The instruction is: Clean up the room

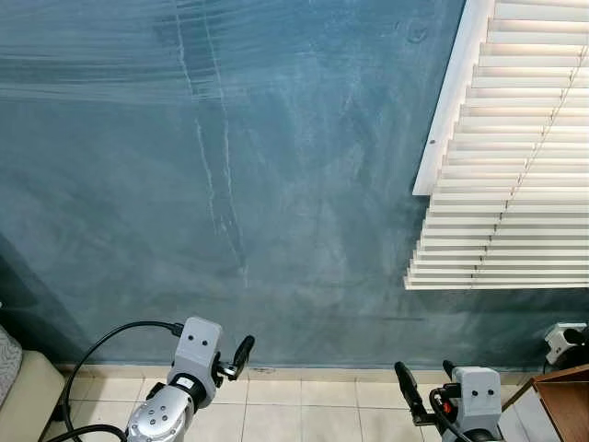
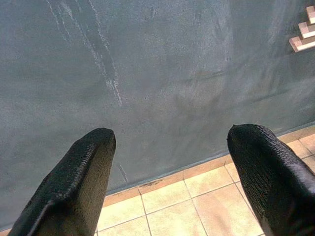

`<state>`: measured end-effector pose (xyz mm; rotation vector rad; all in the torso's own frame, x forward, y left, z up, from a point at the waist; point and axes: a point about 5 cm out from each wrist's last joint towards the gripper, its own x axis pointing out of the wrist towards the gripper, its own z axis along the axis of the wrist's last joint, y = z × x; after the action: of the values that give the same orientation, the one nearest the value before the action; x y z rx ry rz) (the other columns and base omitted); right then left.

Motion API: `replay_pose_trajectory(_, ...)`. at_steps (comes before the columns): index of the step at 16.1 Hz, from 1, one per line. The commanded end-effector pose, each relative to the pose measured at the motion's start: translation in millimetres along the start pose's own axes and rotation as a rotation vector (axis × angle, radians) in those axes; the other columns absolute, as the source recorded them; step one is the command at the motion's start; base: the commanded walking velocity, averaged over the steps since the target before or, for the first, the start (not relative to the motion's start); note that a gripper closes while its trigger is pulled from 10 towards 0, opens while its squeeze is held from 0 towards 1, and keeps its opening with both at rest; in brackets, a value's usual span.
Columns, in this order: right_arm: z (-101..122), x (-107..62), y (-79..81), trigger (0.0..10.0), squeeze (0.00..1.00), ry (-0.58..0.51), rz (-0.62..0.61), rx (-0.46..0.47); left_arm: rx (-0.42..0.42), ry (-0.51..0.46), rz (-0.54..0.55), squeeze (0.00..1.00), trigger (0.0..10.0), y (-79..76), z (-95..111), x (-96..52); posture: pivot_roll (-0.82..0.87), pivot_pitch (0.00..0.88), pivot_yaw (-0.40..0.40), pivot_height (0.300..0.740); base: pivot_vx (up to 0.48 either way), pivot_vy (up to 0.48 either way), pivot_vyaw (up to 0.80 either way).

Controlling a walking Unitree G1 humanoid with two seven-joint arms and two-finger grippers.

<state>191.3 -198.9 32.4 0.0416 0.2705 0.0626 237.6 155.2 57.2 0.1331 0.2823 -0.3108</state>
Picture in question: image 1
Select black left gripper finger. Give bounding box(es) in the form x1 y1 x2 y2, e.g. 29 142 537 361
230 335 256 380

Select brown wooden nightstand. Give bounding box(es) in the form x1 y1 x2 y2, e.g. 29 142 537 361
502 364 589 442

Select cream bed base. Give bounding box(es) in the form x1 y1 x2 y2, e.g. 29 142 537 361
0 348 67 439

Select white slatted window blind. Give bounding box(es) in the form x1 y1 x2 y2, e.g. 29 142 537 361
404 0 589 291

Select white patterned mattress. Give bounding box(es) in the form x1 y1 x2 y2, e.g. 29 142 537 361
0 324 23 388

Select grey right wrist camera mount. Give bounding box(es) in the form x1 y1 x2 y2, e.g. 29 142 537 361
453 366 503 434

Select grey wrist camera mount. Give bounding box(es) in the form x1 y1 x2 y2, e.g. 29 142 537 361
453 366 503 434
175 317 224 406

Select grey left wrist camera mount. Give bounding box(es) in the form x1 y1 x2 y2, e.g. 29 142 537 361
175 317 224 406

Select white wall socket with plug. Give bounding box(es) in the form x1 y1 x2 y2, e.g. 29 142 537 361
545 322 589 366

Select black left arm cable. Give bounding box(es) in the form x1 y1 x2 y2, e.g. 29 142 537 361
44 320 185 442

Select white window frame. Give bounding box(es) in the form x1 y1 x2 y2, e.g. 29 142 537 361
411 0 499 197

